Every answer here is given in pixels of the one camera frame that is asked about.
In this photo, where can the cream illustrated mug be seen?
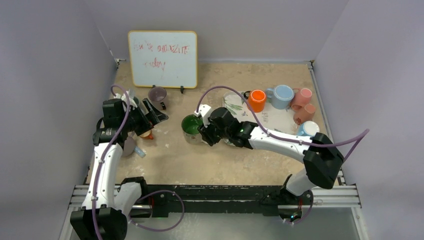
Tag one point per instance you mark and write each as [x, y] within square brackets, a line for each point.
[189, 126]

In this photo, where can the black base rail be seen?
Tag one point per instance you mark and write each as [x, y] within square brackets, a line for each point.
[267, 200]

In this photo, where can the pink mug front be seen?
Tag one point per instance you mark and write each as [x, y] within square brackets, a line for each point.
[305, 114]

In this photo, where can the dark orange terracotta mug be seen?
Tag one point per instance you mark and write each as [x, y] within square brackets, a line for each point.
[148, 135]

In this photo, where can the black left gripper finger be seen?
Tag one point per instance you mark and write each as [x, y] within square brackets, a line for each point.
[147, 106]
[155, 117]

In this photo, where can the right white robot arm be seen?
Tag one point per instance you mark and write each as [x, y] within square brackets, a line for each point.
[322, 161]

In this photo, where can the pink mug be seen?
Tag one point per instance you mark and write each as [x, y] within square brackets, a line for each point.
[301, 98]
[305, 114]

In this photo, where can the light blue usb stick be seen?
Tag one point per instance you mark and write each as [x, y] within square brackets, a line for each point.
[139, 152]

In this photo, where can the light blue mug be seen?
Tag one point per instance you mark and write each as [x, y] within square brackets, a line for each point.
[308, 128]
[280, 96]

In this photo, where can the white dry-erase board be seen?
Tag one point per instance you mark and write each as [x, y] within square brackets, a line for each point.
[167, 59]

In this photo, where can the pink mug back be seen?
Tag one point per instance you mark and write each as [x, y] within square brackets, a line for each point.
[301, 98]

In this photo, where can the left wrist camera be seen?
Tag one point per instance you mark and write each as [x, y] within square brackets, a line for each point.
[129, 99]

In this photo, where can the lilac ribbed mug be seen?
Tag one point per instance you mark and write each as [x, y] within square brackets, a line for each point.
[129, 147]

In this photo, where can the light blue mug back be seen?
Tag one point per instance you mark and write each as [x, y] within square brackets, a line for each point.
[280, 96]

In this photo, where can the bright orange mug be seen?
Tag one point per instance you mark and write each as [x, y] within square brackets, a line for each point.
[257, 99]

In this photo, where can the light blue mug front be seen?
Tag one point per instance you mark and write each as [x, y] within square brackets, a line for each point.
[308, 128]

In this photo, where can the purple mug black handle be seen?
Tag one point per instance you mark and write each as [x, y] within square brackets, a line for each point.
[158, 97]

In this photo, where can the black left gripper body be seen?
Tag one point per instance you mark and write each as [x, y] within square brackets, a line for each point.
[138, 122]

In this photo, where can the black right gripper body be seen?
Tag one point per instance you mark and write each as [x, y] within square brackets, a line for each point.
[208, 133]

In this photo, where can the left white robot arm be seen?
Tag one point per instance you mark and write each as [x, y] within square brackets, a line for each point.
[104, 214]

